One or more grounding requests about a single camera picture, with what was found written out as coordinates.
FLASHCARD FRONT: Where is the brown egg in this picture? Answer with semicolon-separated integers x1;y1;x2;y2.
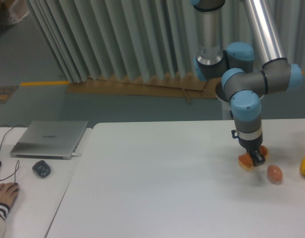
267;165;283;184

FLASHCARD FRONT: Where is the person's hand on mouse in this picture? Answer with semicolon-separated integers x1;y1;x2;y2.
0;182;19;208

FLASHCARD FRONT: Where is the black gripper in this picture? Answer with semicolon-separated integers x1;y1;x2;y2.
231;129;264;167

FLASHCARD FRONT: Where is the silver closed laptop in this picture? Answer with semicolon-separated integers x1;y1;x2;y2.
10;120;88;159

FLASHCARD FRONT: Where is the black earbuds case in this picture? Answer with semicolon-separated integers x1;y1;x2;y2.
32;160;52;179

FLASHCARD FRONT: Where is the striped sleeve forearm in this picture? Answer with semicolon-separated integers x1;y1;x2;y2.
0;203;10;238

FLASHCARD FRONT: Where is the orange bread loaf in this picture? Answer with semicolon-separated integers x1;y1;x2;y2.
238;145;269;171

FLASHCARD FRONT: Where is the grey folding partition screen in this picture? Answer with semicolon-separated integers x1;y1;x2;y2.
25;0;305;83

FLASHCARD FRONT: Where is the white laptop cable plug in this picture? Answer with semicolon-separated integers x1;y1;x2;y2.
71;153;82;157

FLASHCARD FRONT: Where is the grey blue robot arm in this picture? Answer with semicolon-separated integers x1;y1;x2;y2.
191;0;303;167

